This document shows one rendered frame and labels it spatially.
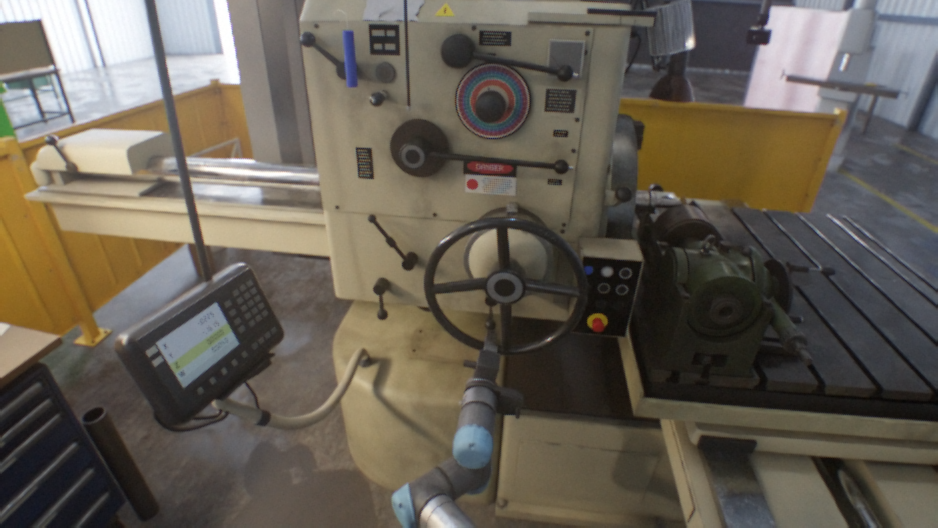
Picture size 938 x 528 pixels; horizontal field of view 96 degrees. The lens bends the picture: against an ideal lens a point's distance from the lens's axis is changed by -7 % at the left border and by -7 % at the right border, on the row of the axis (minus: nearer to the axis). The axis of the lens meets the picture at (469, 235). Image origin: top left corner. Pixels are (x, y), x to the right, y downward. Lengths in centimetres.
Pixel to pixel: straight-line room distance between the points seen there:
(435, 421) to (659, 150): 271
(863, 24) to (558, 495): 623
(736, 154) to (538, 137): 295
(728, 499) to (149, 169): 221
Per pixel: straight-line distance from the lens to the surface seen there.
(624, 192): 116
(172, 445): 272
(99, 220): 233
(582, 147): 115
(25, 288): 331
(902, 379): 175
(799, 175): 424
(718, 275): 128
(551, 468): 196
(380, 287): 136
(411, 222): 127
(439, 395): 176
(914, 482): 193
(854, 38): 709
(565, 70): 105
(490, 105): 103
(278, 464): 245
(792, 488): 169
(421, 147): 110
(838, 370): 166
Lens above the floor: 190
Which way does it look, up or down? 28 degrees down
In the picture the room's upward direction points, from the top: 1 degrees clockwise
